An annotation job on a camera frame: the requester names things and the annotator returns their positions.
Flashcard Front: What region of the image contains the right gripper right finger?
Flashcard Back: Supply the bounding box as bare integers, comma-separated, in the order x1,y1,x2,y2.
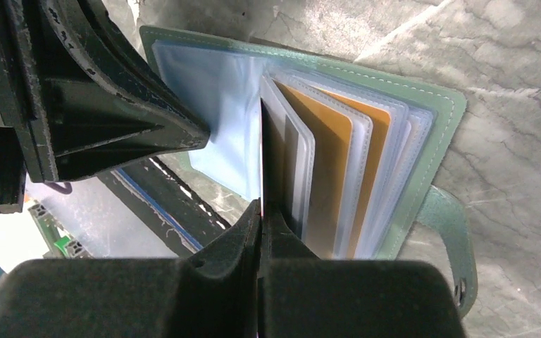
258,206,465,337

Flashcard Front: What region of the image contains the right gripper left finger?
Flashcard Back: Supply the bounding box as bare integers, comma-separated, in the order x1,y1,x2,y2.
0,200,261,337

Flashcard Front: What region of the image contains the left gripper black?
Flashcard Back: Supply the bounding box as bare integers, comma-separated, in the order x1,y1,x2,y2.
0,1,210,214

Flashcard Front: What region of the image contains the green card holder wallet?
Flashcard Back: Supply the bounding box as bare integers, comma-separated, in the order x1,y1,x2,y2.
139,26,478,315

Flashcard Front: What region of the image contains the gold VIP card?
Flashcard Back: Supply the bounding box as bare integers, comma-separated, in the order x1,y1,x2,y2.
273,75,397,258
261,99,283,218

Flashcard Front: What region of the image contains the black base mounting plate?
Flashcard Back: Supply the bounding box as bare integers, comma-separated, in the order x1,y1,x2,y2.
97,157,231,257

